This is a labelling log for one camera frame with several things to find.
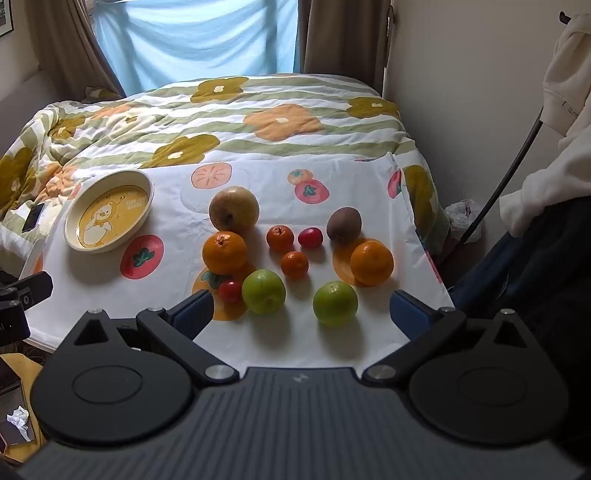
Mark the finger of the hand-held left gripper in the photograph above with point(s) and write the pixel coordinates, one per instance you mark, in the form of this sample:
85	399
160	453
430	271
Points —
37	284

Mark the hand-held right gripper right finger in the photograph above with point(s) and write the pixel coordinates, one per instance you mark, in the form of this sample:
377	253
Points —
408	314

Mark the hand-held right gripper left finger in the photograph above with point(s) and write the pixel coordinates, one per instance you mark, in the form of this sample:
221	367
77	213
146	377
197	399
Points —
196	314

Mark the red cherry tomato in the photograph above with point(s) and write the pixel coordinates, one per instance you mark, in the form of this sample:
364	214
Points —
230	292
310	237

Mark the large orange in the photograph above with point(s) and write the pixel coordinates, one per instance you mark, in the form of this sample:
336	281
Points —
371	264
224	254

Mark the green apple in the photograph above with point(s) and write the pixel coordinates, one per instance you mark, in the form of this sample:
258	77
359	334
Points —
263	291
335	304

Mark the cream plate with bear print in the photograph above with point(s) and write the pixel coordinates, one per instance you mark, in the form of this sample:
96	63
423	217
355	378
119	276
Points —
111	207

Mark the small tangerine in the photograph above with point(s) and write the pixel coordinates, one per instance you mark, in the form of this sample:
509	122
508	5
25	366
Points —
294	265
280	238

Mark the brown kiwi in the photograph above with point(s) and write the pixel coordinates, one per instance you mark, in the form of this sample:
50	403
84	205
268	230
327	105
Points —
344	225

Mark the large yellow-brown apple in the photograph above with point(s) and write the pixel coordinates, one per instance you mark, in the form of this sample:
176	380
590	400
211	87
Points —
233	207

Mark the white flat board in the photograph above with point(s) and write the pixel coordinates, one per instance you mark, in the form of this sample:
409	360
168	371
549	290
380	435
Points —
33	258

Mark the yellow cloth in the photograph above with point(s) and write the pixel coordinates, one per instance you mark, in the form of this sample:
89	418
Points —
25	364

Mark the black smartphone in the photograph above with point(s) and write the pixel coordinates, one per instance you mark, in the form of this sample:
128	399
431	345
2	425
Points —
33	217

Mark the dark tissue box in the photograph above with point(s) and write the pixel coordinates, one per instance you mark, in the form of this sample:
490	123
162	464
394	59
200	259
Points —
14	429

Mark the white plastic bag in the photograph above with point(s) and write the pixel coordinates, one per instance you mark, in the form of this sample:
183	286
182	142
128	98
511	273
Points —
461	214

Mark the dark blue clothing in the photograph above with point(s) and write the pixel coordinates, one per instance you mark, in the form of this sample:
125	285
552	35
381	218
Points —
531	277

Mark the black curved pole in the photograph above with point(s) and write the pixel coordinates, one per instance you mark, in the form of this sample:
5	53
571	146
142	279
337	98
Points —
508	181

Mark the beige padded headboard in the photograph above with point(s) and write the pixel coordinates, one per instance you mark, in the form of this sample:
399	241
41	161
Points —
23	97

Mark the floral striped blanket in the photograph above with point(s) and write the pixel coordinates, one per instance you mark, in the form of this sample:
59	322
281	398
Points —
231	120

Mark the brown curtain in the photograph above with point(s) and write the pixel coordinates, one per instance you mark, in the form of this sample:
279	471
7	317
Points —
346	37
64	41

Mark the light blue window sheet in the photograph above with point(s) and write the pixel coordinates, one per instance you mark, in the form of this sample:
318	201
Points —
198	41

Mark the white hanging garment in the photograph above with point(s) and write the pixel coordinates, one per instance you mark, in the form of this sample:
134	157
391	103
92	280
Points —
568	83

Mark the framed wall picture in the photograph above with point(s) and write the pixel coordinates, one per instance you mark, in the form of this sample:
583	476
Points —
5	16

